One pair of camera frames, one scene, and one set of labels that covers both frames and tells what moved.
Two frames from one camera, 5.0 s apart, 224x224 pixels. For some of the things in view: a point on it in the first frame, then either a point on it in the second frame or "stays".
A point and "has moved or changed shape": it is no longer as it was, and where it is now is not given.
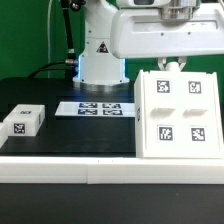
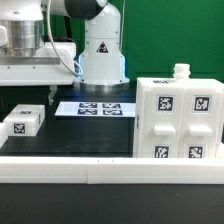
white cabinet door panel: (163, 114) has moved or changed shape
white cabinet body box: (178, 115) stays
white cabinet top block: (25, 120) stays
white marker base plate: (96, 109) stays
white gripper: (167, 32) → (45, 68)
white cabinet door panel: (199, 121) has moved or changed shape
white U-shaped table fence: (108, 170) stays
